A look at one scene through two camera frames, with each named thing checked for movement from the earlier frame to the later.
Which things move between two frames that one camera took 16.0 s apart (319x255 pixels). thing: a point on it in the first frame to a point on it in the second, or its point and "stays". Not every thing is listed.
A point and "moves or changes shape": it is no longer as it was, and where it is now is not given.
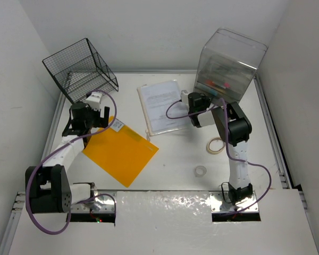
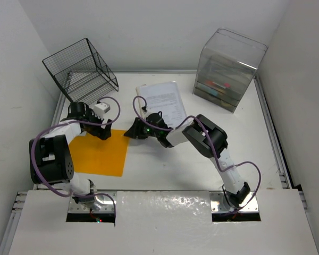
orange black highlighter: [209, 81] stays
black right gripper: [207, 101] to [136, 130]
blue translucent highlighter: [213, 92] stays
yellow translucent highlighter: [220, 90] stays
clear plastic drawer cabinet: [227, 64] stays
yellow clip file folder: [119, 151] moves or changes shape
